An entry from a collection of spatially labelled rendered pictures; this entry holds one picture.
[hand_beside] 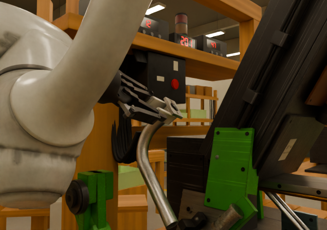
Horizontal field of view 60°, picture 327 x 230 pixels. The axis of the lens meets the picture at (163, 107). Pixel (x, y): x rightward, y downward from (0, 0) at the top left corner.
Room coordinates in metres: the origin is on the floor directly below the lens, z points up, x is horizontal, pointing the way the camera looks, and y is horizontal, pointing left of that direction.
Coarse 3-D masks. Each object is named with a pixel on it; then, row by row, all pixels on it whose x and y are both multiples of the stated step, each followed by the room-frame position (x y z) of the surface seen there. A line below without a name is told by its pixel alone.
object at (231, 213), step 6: (234, 204) 0.67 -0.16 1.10; (228, 210) 0.66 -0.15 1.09; (234, 210) 0.65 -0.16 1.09; (240, 210) 0.67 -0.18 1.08; (222, 216) 0.67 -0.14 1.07; (228, 216) 0.66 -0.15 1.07; (234, 216) 0.65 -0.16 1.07; (240, 216) 0.65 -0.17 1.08; (216, 222) 0.68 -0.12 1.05; (222, 222) 0.66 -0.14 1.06; (228, 222) 0.66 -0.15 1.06; (234, 222) 0.66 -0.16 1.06; (216, 228) 0.67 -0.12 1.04; (222, 228) 0.66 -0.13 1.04; (228, 228) 0.66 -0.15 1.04
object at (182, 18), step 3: (177, 15) 1.14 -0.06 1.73; (180, 15) 1.13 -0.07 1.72; (183, 15) 1.13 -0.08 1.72; (186, 15) 1.14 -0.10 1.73; (177, 18) 1.13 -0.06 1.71; (180, 18) 1.13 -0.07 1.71; (183, 18) 1.13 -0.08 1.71; (186, 18) 1.14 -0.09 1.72; (177, 21) 1.13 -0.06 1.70; (180, 21) 1.13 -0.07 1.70; (183, 21) 1.13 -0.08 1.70; (186, 21) 1.14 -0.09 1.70; (186, 24) 1.14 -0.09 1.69
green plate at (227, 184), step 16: (224, 128) 0.77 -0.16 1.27; (240, 128) 0.73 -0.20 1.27; (224, 144) 0.75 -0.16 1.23; (240, 144) 0.72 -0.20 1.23; (224, 160) 0.74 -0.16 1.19; (240, 160) 0.71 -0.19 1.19; (208, 176) 0.76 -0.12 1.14; (224, 176) 0.73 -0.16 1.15; (240, 176) 0.70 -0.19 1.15; (256, 176) 0.74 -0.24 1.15; (208, 192) 0.75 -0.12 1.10; (224, 192) 0.72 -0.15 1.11; (240, 192) 0.69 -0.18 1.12; (256, 192) 0.74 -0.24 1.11; (224, 208) 0.71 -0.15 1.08
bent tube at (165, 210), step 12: (168, 108) 0.67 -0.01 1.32; (144, 132) 0.71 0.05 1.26; (144, 144) 0.71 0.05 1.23; (144, 156) 0.70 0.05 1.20; (144, 168) 0.68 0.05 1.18; (144, 180) 0.68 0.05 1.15; (156, 180) 0.67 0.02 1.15; (156, 192) 0.64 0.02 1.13; (156, 204) 0.64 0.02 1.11; (168, 204) 0.63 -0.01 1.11; (168, 216) 0.61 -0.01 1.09; (168, 228) 0.62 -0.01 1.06
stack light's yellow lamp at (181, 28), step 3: (177, 24) 1.13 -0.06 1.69; (180, 24) 1.13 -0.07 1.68; (183, 24) 1.13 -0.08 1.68; (177, 27) 1.13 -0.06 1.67; (180, 27) 1.13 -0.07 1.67; (183, 27) 1.13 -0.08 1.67; (186, 27) 1.14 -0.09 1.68; (177, 30) 1.13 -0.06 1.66; (180, 30) 1.13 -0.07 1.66; (183, 30) 1.13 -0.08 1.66; (186, 30) 1.14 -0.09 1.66; (180, 33) 1.13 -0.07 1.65; (183, 33) 1.13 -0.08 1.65; (186, 33) 1.14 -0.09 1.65
